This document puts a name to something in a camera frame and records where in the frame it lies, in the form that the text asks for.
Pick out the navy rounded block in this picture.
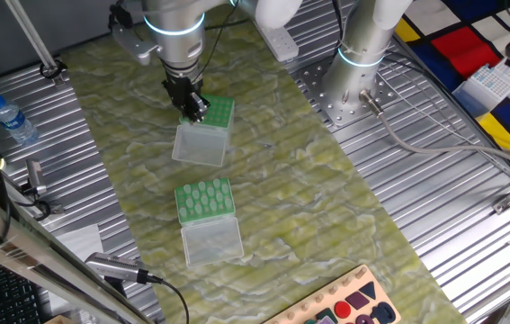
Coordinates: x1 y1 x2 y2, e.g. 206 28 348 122
370 301 397 324

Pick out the aluminium pole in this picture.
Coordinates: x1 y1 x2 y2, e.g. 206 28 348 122
4 0 67 87

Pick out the small silver camera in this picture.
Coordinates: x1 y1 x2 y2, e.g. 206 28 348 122
24 159 48 195

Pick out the silver camera with black mount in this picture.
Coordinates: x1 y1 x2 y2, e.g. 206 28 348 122
84 250 148 298

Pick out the aluminium frame beam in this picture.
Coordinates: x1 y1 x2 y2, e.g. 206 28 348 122
0 177 157 324

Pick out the thick grey cable with connector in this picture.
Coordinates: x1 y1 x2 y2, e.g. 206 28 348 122
358 88 510 177

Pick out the colourful Mondrian pattern cloth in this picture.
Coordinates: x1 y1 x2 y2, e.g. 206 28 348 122
393 0 510 175

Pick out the white power strip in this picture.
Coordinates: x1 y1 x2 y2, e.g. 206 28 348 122
254 22 300 63

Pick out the wooden shape sorter board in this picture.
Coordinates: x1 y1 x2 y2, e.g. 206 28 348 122
262 264 402 324

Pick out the clear water bottle blue cap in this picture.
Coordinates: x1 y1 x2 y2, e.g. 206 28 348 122
0 93 40 147

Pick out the white pipette tip box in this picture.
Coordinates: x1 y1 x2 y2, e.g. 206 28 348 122
451 64 510 119

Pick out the black base cable bundle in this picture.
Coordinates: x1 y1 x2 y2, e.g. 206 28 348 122
329 0 349 50

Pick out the silver perforated base plate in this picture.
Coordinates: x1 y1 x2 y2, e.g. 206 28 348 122
296 54 400 131

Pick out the navy triangle block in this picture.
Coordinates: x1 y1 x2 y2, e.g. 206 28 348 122
358 281 378 301

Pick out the black looped cable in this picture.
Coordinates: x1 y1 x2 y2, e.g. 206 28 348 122
9 179 65 221

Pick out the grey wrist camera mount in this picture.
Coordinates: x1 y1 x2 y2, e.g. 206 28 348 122
108 0 162 68

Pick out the black keyboard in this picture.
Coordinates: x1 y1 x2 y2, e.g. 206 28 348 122
0 254 47 324

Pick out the black camera cable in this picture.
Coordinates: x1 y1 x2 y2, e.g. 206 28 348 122
136 268 191 324

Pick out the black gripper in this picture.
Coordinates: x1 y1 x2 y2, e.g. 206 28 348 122
161 74 212 125

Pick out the red circle block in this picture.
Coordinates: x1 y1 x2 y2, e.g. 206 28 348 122
334 300 353 320

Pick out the white paper sheet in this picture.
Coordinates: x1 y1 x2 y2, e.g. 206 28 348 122
54 223 105 271

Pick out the green rack pipette tip box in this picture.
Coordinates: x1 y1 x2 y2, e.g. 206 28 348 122
174 177 246 270
171 93 237 168

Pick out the green marble pattern mat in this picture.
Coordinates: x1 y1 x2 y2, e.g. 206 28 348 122
59 0 468 324

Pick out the purple square block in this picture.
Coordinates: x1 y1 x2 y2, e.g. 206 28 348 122
344 291 371 311

